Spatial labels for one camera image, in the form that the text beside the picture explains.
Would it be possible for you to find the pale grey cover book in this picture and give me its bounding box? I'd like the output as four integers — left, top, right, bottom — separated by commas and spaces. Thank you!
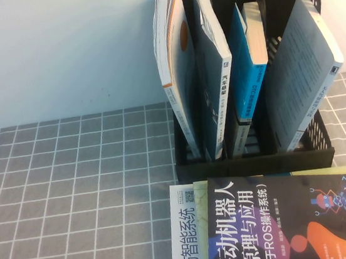
253, 0, 346, 155

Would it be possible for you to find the orange and white book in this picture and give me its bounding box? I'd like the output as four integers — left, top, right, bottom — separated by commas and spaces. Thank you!
147, 0, 209, 164

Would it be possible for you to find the dark blue book white spine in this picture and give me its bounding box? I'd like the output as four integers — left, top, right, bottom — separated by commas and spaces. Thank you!
187, 0, 245, 161

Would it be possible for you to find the black spine book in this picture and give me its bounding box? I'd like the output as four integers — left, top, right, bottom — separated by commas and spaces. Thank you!
228, 119, 259, 158

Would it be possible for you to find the light green cover book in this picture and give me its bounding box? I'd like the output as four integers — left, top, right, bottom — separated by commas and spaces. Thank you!
191, 162, 346, 259

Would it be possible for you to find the black plastic book stand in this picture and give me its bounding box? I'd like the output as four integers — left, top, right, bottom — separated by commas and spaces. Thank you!
154, 0, 344, 187

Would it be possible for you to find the cyan cover book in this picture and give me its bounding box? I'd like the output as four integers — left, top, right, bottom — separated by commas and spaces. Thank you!
222, 0, 277, 126

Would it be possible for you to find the white book black title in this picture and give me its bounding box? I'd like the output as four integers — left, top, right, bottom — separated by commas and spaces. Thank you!
160, 181, 210, 259

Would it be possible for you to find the dark robot illustration book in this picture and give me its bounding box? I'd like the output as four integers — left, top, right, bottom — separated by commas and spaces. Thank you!
196, 160, 346, 259

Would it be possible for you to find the grey checked tablecloth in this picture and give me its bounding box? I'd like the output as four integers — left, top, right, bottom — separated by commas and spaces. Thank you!
0, 70, 346, 259

